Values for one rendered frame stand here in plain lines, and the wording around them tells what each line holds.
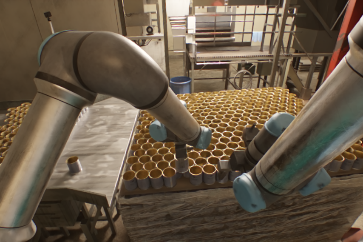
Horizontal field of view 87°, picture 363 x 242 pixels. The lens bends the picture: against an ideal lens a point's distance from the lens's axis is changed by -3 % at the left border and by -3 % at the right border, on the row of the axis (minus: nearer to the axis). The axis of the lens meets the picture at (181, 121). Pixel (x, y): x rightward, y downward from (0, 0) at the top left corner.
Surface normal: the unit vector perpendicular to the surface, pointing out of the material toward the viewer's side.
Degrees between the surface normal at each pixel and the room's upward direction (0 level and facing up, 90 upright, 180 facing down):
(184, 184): 2
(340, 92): 87
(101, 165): 0
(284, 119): 25
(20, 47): 90
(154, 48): 90
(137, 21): 90
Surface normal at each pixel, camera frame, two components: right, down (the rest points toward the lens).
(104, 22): 0.05, 0.49
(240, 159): 0.15, -0.61
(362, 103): -0.60, 0.55
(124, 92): 0.08, 0.81
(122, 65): 0.36, 0.17
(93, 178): -0.03, -0.87
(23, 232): 0.90, -0.44
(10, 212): 0.60, 0.07
